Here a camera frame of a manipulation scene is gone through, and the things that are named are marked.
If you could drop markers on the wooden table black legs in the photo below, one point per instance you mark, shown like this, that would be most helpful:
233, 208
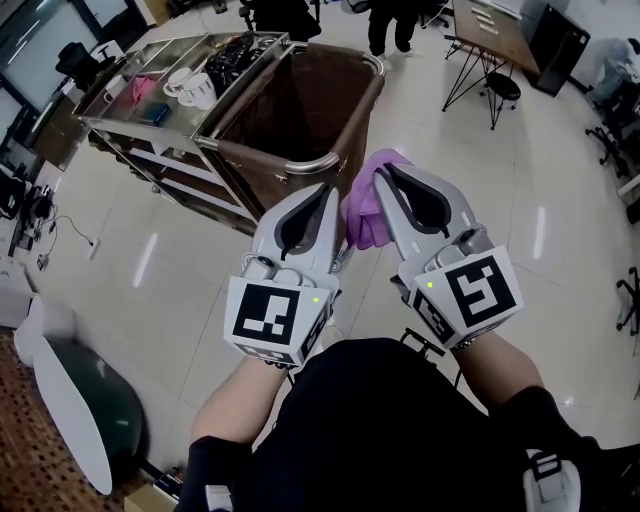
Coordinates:
510, 50

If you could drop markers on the grey harness pad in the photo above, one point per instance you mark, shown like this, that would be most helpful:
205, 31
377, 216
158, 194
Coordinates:
550, 482
217, 499

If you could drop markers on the black office chair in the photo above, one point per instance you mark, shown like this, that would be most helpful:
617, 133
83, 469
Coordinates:
82, 65
631, 305
285, 20
617, 130

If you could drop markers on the blue box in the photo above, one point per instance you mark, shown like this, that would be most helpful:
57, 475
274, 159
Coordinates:
154, 112

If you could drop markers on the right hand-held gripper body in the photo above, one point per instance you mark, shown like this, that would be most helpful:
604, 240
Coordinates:
480, 290

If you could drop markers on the person's left forearm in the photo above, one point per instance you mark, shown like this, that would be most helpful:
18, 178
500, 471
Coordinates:
235, 405

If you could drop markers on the pink cloth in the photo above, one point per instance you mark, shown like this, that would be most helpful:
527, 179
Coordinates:
144, 89

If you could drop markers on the brown laundry bag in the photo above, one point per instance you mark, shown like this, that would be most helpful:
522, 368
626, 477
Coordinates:
300, 100

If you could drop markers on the small white cup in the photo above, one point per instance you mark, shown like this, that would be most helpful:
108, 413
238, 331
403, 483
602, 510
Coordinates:
114, 89

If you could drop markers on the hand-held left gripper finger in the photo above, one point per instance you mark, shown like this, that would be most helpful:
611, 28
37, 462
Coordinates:
327, 235
267, 227

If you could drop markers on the black T-shaped bracket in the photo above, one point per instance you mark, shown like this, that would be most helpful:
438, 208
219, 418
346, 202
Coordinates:
422, 340

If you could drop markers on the silver wristwatch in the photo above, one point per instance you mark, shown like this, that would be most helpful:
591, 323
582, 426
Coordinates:
462, 345

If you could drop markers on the white power strip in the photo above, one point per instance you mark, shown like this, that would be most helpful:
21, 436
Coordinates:
93, 248

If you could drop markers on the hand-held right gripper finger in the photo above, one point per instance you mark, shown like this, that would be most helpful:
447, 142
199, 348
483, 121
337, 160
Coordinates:
460, 205
397, 225

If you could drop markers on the person's white shoe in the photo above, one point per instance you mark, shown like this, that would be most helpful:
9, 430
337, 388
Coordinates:
332, 336

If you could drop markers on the person's right forearm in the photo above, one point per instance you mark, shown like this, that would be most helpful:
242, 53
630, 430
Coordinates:
500, 370

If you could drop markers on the glass partition doors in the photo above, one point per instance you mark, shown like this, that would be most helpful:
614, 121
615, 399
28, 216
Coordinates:
35, 60

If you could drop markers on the pile of black equipment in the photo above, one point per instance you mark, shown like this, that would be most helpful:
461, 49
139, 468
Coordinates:
40, 205

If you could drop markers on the black tall cabinet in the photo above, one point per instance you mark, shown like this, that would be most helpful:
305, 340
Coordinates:
560, 50

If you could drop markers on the purple cloth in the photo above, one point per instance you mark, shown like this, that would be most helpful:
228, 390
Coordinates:
362, 210

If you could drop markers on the grey jacket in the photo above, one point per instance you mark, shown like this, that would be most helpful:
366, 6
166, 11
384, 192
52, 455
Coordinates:
617, 70

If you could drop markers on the stainless steel cart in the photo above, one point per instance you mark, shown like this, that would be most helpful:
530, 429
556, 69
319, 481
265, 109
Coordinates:
165, 52

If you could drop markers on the person's black shirt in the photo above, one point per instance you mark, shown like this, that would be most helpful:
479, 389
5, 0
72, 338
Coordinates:
375, 430

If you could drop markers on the white mug dark feather print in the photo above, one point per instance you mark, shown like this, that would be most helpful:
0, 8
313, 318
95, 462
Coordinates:
200, 92

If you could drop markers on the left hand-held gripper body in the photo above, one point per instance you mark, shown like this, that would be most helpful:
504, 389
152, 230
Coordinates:
265, 320

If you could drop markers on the black round stool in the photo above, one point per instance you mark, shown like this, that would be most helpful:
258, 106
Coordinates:
502, 87

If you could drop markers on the dark low cabinet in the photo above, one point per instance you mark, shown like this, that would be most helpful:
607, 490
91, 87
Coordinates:
62, 142

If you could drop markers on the white cabinet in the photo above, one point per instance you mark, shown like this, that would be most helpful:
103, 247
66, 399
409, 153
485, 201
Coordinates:
12, 290

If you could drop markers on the white shell chair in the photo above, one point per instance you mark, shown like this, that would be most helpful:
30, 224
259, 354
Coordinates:
70, 400

